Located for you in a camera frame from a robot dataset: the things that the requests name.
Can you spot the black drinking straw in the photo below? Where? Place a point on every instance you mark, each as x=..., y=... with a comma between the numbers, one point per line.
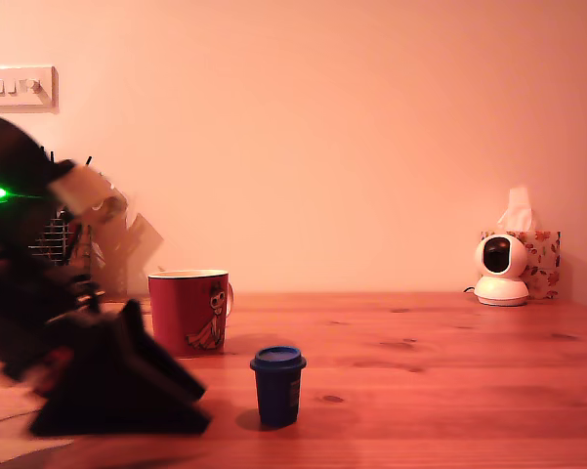
x=88, y=160

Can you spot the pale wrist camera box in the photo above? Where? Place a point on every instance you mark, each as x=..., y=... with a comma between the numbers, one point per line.
x=80, y=188

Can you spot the blue coffee capsule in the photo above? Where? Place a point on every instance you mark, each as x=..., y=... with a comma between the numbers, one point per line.
x=273, y=391

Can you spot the small white round camera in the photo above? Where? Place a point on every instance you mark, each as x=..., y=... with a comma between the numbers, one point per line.
x=500, y=290

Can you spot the white wall light switch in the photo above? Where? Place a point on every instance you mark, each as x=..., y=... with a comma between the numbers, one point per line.
x=19, y=100

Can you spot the floral tissue box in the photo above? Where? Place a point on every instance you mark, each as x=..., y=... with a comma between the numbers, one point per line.
x=547, y=264

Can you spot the red cartoon print mug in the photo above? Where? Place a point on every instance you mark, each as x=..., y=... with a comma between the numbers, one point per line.
x=185, y=317

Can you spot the white paper tissue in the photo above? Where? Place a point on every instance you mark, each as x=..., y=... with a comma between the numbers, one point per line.
x=517, y=210

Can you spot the pale paper packet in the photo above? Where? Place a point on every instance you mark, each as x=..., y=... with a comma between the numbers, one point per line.
x=95, y=244

